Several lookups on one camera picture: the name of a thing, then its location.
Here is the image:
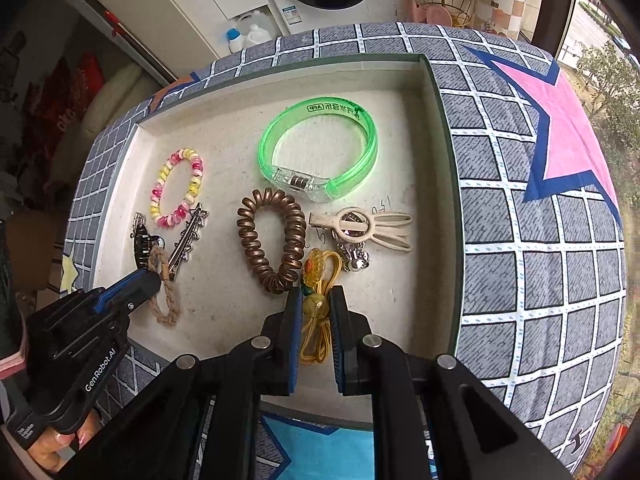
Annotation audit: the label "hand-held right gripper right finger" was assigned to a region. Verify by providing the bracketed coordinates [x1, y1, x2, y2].
[328, 285, 576, 480]

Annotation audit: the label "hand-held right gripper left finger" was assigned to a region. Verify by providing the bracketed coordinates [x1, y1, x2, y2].
[60, 292, 305, 480]

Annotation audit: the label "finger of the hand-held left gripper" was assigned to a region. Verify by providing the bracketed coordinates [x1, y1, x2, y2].
[95, 266, 162, 312]

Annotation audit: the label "yellow cord bead bracelet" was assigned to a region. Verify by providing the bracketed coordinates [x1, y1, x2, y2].
[298, 247, 346, 365]

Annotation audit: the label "tan braided rope bracelet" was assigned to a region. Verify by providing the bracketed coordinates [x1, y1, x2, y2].
[148, 245, 181, 329]

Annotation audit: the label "silver star hair pin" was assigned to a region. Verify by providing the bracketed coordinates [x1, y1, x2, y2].
[167, 202, 210, 281]

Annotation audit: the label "beige rabbit ear hair clip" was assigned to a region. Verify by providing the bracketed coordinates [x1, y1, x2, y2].
[307, 206, 414, 254]

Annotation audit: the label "pink yellow bead bracelet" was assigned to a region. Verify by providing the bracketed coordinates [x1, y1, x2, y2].
[149, 148, 205, 229]

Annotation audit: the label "teal cardboard box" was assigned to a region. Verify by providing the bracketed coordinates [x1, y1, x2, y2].
[67, 52, 467, 432]

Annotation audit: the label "green translucent plastic bracelet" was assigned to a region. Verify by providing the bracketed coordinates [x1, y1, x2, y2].
[258, 96, 379, 205]

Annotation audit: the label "person's left hand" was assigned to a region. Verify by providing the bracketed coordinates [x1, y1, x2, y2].
[26, 409, 104, 473]

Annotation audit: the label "black claw hair clip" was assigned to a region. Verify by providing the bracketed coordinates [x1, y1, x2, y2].
[130, 211, 165, 266]

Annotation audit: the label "silver charm cluster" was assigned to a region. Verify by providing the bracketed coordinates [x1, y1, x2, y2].
[332, 212, 371, 272]

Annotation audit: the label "brown cardboard carton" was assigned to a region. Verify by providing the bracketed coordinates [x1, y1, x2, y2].
[5, 209, 67, 292]

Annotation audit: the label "red bags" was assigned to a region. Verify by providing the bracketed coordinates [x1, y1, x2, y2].
[29, 52, 106, 137]

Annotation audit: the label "grey checked star bedsheet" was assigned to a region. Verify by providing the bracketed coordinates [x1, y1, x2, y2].
[60, 22, 629, 480]

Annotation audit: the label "white bottle blue cap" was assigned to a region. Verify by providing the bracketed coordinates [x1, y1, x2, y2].
[222, 27, 246, 54]

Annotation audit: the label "white plastic jug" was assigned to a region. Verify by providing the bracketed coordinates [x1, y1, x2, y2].
[235, 10, 275, 47]

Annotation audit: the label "pink plastic stool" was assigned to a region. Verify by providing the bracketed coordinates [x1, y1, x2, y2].
[405, 0, 451, 24]

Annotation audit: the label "tree outside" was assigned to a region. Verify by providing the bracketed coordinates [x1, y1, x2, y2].
[575, 42, 640, 191]

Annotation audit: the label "brown spiral hair tie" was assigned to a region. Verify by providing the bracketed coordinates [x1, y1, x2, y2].
[236, 188, 307, 294]

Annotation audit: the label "yellow wire basket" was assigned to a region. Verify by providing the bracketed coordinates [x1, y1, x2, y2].
[442, 0, 476, 29]

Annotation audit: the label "dark window frame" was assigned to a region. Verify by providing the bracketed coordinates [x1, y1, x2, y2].
[530, 0, 577, 62]

